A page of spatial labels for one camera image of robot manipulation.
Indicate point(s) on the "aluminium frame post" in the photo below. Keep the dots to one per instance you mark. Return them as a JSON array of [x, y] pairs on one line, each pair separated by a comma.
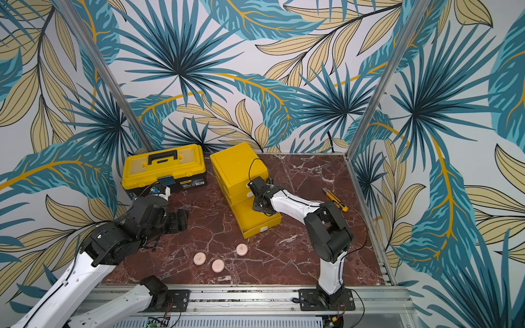
[[86, 41], [396, 56]]

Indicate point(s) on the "yellow black utility knife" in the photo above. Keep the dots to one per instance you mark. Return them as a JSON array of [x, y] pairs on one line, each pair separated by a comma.
[[339, 204]]

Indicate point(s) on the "right aluminium frame post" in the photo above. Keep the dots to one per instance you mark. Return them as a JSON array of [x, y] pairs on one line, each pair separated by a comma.
[[396, 56]]

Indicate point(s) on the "yellow plastic drawer cabinet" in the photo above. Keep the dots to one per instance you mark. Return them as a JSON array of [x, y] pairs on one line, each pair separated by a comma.
[[234, 168]]

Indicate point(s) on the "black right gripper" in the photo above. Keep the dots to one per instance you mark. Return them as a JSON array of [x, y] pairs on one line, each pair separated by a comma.
[[258, 193]]

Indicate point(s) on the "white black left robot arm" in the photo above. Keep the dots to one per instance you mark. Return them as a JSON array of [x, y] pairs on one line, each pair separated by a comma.
[[99, 254]]

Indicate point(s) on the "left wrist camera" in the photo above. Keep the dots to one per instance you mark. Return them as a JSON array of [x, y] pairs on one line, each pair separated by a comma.
[[160, 190]]

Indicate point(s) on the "left aluminium frame post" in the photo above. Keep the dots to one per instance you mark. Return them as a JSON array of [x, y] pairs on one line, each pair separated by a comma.
[[86, 41]]

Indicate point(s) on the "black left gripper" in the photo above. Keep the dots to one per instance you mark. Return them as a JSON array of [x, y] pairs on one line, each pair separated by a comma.
[[178, 221]]

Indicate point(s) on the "yellow bottom drawer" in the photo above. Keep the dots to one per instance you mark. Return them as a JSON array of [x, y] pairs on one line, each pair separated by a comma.
[[252, 222]]

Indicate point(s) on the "pink round earphone case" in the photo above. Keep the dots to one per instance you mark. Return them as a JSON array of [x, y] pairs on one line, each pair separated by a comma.
[[241, 249], [199, 258], [218, 266]]

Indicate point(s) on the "yellow black plastic toolbox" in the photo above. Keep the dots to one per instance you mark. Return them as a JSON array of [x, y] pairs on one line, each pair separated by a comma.
[[178, 168]]

